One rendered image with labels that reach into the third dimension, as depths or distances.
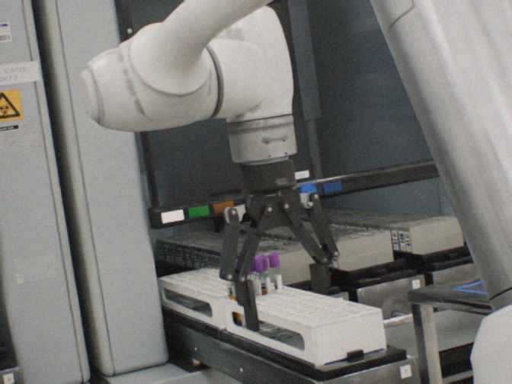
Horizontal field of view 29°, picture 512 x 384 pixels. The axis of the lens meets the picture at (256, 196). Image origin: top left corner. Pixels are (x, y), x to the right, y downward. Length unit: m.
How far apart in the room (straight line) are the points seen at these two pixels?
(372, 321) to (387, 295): 0.50
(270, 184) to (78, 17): 0.48
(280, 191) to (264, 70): 0.17
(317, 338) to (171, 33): 0.40
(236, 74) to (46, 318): 0.55
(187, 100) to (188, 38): 0.10
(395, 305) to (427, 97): 1.06
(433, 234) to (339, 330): 0.68
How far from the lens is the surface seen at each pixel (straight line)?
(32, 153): 1.61
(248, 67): 1.31
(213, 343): 1.51
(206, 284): 1.64
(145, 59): 1.22
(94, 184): 1.63
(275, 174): 1.34
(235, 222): 1.34
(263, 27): 1.33
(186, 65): 1.21
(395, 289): 1.76
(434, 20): 0.73
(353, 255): 1.80
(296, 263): 1.75
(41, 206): 1.62
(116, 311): 1.66
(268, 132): 1.33
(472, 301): 1.47
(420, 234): 1.87
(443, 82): 0.72
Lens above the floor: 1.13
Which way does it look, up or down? 5 degrees down
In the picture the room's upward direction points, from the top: 8 degrees counter-clockwise
